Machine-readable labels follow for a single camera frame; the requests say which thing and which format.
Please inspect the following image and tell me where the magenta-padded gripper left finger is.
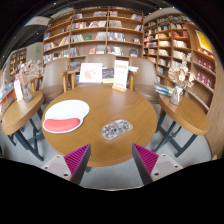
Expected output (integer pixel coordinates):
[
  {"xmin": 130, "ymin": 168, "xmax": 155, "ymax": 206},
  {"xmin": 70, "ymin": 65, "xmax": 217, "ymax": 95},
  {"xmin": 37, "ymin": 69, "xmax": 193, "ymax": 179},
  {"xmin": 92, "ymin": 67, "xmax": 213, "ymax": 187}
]
[{"xmin": 41, "ymin": 143, "xmax": 92, "ymax": 186}]

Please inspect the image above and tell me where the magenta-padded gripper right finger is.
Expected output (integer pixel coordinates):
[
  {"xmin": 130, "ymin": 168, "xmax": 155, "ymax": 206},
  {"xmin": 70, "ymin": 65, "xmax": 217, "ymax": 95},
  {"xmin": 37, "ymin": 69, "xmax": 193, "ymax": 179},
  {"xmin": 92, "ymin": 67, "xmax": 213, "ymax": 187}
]
[{"xmin": 131, "ymin": 143, "xmax": 184, "ymax": 186}]

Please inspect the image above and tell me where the transparent computer mouse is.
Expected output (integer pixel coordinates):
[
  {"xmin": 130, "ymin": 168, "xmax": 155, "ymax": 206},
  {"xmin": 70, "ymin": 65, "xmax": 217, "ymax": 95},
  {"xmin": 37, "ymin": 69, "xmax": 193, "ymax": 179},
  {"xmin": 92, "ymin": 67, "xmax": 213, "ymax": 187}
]
[{"xmin": 100, "ymin": 119, "xmax": 134, "ymax": 140}]

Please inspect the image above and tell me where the white mouse pad red rest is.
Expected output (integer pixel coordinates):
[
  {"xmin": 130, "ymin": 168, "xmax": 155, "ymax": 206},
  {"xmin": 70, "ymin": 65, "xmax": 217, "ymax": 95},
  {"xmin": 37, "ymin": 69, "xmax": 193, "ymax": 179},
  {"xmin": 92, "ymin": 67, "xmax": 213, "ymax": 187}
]
[{"xmin": 42, "ymin": 99, "xmax": 91, "ymax": 135}]

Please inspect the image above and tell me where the wooden side table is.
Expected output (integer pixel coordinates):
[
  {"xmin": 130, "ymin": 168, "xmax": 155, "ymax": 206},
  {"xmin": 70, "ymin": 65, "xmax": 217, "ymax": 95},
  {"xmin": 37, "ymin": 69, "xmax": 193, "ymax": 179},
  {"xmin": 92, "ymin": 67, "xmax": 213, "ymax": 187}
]
[
  {"xmin": 0, "ymin": 90, "xmax": 45, "ymax": 162},
  {"xmin": 153, "ymin": 94, "xmax": 210, "ymax": 158}
]

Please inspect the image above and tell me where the stack of books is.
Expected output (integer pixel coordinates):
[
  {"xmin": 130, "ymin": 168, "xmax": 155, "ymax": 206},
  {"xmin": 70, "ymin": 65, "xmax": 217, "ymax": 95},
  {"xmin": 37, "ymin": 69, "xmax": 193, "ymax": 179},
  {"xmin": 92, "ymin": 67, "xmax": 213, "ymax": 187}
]
[{"xmin": 153, "ymin": 82, "xmax": 174, "ymax": 98}]

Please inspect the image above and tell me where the white framed red picture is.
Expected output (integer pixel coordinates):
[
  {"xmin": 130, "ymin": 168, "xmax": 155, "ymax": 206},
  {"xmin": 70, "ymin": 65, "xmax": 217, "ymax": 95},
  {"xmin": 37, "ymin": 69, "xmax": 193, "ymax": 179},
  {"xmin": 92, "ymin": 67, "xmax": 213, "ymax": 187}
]
[{"xmin": 78, "ymin": 62, "xmax": 104, "ymax": 84}]

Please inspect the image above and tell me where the white sign on wooden stand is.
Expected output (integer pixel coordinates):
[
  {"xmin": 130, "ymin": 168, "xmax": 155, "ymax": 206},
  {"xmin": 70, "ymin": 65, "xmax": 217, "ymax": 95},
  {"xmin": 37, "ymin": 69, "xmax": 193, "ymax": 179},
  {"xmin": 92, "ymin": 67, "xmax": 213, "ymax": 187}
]
[{"xmin": 112, "ymin": 59, "xmax": 130, "ymax": 93}]

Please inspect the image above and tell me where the dark upright book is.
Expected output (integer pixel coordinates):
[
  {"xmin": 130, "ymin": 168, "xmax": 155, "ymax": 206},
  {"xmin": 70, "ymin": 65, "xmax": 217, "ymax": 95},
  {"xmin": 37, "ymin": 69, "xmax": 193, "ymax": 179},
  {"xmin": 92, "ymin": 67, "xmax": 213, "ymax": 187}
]
[{"xmin": 101, "ymin": 67, "xmax": 115, "ymax": 84}]

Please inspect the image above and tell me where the small white sign card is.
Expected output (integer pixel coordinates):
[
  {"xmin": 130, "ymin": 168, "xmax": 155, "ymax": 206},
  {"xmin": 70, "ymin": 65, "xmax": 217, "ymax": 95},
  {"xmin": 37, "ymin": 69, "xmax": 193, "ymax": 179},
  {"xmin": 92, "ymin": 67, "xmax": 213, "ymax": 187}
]
[{"xmin": 13, "ymin": 79, "xmax": 24, "ymax": 103}]

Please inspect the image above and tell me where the orange book display stand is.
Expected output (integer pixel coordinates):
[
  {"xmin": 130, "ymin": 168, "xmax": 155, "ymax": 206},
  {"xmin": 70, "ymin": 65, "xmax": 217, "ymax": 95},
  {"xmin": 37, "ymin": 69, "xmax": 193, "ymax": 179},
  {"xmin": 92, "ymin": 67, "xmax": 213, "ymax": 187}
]
[{"xmin": 0, "ymin": 71, "xmax": 16, "ymax": 111}]

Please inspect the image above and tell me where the small distant bookshelf unit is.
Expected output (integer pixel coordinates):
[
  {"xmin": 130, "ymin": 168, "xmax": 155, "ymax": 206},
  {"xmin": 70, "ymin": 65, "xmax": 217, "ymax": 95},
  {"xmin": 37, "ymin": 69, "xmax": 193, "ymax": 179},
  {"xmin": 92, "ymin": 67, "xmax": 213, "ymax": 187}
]
[{"xmin": 9, "ymin": 47, "xmax": 28, "ymax": 81}]

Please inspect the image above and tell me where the curved wooden bookshelf unit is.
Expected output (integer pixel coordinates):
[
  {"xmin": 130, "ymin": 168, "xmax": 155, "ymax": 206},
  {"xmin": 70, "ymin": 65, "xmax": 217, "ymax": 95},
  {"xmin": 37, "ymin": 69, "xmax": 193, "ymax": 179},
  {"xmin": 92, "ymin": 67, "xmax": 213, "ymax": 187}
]
[{"xmin": 143, "ymin": 13, "xmax": 224, "ymax": 158}]

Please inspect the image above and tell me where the large wooden bookshelf unit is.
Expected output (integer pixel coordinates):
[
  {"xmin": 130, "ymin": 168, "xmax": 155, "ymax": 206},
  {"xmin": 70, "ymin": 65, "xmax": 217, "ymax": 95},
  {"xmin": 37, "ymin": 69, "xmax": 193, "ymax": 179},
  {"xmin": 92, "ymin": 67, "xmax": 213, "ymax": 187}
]
[{"xmin": 41, "ymin": 5, "xmax": 145, "ymax": 73}]

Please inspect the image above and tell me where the white hanging ceiling panel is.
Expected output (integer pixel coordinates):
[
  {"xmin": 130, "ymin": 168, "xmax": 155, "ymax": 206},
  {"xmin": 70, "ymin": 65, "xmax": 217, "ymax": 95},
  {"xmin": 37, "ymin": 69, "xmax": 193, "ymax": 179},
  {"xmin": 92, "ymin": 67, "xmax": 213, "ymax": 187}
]
[{"xmin": 24, "ymin": 15, "xmax": 51, "ymax": 27}]

